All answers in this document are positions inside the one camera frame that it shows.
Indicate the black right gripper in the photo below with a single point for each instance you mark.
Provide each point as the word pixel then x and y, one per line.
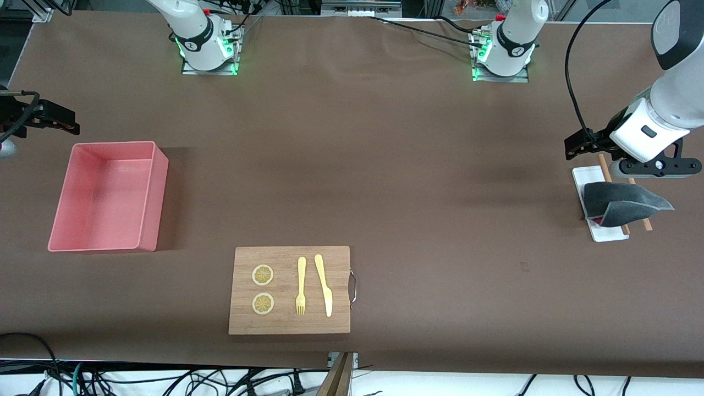
pixel 16 115

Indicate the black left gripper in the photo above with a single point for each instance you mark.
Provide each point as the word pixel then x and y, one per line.
pixel 606 135

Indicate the dark grey cloth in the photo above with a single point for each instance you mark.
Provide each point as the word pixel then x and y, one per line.
pixel 621 198

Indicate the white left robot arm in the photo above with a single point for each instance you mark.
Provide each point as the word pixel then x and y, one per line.
pixel 674 99

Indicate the white rectangular tray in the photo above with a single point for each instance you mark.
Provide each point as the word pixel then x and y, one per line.
pixel 586 175

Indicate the pink plastic bin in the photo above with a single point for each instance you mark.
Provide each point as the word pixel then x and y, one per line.
pixel 99 198

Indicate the lemon slice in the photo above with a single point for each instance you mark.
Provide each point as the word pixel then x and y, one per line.
pixel 263 303
pixel 263 275

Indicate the white power strip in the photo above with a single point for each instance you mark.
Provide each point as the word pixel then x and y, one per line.
pixel 357 10

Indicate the wooden cutting board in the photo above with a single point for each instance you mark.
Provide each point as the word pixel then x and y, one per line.
pixel 335 275

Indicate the yellow plastic fork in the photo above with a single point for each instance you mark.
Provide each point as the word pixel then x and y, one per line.
pixel 301 269

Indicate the yellow plastic knife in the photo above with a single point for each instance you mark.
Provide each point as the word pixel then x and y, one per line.
pixel 324 289

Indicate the wooden stand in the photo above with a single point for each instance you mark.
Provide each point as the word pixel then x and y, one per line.
pixel 338 379

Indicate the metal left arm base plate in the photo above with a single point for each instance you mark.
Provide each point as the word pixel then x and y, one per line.
pixel 500 78

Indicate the aluminium frame profile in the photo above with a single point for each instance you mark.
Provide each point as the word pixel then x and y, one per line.
pixel 43 14

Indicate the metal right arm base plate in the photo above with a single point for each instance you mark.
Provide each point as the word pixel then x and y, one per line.
pixel 209 72

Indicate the small metal bracket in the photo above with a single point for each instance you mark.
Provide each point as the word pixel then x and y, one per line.
pixel 331 360

